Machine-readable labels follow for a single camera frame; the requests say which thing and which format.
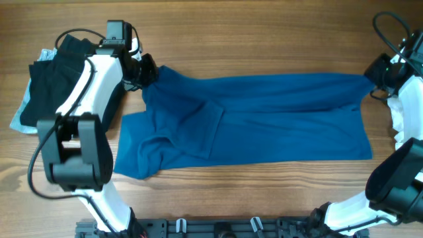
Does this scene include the red and white garment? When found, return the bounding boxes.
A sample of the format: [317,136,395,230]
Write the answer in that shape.
[387,97,410,150]

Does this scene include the blue polo shirt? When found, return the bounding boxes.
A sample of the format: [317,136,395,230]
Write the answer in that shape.
[114,66,373,179]

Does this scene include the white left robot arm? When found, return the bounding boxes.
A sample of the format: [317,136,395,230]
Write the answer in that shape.
[27,45,158,237]

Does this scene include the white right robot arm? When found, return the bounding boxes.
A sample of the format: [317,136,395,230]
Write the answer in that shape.
[304,52,422,237]

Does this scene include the black folded shorts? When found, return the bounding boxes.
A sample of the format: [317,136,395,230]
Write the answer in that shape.
[20,34,124,132]

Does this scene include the light grey folded garment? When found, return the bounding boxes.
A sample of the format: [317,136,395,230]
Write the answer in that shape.
[9,48,57,134]

